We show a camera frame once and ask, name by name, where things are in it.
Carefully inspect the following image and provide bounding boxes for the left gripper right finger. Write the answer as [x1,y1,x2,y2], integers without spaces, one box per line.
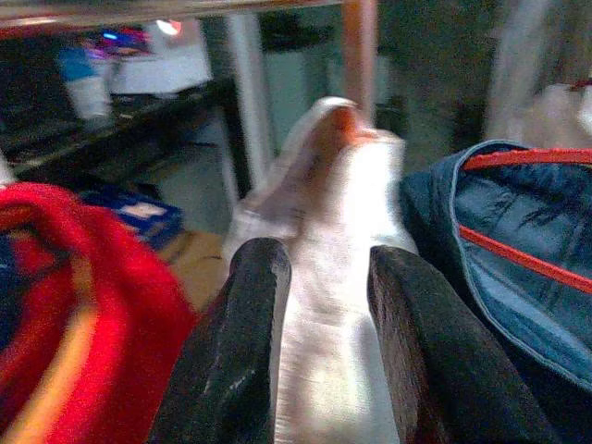
[367,244,563,444]

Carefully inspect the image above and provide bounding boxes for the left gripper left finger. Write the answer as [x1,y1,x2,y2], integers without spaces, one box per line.
[150,237,293,444]

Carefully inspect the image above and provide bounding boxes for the blue denim shorts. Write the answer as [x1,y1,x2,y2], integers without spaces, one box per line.
[398,140,592,444]

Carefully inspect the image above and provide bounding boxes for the orange plastic hanger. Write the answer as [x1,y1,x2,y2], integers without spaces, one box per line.
[332,108,376,140]

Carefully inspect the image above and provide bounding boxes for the white shirt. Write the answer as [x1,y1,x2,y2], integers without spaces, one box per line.
[224,95,420,444]

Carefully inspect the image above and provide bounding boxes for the red garment with yellow stripe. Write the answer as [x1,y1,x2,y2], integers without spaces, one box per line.
[0,181,200,444]

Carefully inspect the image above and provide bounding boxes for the blue box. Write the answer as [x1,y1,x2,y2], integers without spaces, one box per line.
[82,184,186,251]

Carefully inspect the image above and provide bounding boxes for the black low table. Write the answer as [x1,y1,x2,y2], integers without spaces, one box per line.
[0,78,253,200]

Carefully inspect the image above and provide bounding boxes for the pale pink garment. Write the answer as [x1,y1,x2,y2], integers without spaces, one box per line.
[497,0,592,149]

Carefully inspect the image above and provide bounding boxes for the brown upright rack post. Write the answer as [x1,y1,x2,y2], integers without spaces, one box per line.
[341,0,378,130]

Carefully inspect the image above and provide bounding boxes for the shiny metal clothes rail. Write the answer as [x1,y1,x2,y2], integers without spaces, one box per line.
[0,0,346,29]

